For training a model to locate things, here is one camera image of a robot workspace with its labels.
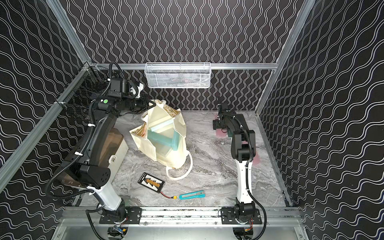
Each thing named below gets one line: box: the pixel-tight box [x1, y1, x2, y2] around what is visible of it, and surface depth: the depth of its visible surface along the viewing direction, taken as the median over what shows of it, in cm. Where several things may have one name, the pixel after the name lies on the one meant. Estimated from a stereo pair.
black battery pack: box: [137, 172, 165, 193], surface depth 85 cm
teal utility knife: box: [178, 190, 206, 200], surface depth 83 cm
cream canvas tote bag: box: [129, 99, 193, 181], surface depth 89 cm
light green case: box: [150, 119, 174, 134], surface depth 97 cm
